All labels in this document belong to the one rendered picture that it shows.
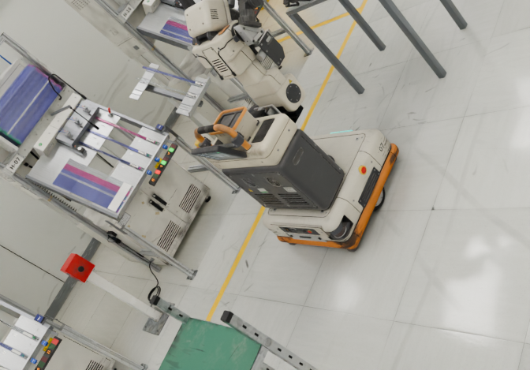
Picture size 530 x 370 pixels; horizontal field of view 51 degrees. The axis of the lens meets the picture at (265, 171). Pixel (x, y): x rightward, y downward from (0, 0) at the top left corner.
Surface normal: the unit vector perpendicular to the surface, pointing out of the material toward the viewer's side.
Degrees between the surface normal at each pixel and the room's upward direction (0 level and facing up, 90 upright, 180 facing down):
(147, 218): 90
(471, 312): 0
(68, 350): 90
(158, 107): 90
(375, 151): 90
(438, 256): 0
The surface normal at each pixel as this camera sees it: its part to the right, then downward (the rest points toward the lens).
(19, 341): 0.00, -0.45
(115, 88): 0.63, -0.07
